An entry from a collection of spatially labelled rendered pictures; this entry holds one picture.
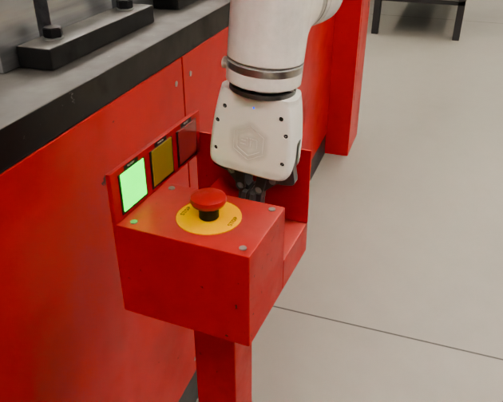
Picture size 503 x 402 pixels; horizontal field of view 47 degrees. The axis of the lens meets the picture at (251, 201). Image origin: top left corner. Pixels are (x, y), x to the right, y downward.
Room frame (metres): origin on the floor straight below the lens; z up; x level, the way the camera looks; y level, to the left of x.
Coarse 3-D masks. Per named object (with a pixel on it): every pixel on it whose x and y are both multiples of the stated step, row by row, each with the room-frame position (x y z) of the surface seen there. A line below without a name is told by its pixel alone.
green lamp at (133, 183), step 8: (136, 168) 0.56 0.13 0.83; (144, 168) 0.57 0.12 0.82; (120, 176) 0.53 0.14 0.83; (128, 176) 0.54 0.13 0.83; (136, 176) 0.56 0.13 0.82; (144, 176) 0.57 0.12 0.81; (128, 184) 0.54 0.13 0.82; (136, 184) 0.56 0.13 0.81; (144, 184) 0.57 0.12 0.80; (128, 192) 0.54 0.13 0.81; (136, 192) 0.55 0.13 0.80; (144, 192) 0.57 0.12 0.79; (128, 200) 0.54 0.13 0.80; (136, 200) 0.55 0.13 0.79; (128, 208) 0.54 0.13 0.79
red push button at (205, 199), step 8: (200, 192) 0.54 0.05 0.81; (208, 192) 0.54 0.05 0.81; (216, 192) 0.54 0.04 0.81; (192, 200) 0.53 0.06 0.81; (200, 200) 0.52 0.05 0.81; (208, 200) 0.52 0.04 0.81; (216, 200) 0.52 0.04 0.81; (224, 200) 0.53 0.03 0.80; (200, 208) 0.52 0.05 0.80; (208, 208) 0.52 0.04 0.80; (216, 208) 0.52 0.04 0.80; (200, 216) 0.53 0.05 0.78; (208, 216) 0.52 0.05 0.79; (216, 216) 0.53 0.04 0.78
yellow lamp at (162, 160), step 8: (160, 144) 0.61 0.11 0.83; (168, 144) 0.62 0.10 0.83; (152, 152) 0.59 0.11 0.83; (160, 152) 0.61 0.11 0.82; (168, 152) 0.62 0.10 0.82; (152, 160) 0.59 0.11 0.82; (160, 160) 0.61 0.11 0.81; (168, 160) 0.62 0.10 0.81; (152, 168) 0.59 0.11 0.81; (160, 168) 0.60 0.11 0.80; (168, 168) 0.62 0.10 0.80; (160, 176) 0.60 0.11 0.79
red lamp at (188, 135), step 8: (192, 120) 0.68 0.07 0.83; (184, 128) 0.66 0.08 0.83; (192, 128) 0.68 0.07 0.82; (184, 136) 0.66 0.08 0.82; (192, 136) 0.68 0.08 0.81; (184, 144) 0.66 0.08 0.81; (192, 144) 0.68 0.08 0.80; (184, 152) 0.66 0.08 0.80; (192, 152) 0.68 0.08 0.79; (184, 160) 0.66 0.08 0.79
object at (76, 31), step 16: (96, 16) 0.95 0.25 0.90; (112, 16) 0.95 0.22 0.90; (128, 16) 0.95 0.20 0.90; (144, 16) 1.00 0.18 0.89; (64, 32) 0.84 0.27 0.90; (80, 32) 0.84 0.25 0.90; (96, 32) 0.86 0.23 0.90; (112, 32) 0.90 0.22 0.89; (128, 32) 0.95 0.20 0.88; (16, 48) 0.77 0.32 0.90; (32, 48) 0.76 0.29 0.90; (48, 48) 0.76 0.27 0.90; (64, 48) 0.78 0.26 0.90; (80, 48) 0.82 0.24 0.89; (96, 48) 0.85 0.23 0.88; (32, 64) 0.76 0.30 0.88; (48, 64) 0.75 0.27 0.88; (64, 64) 0.78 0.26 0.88
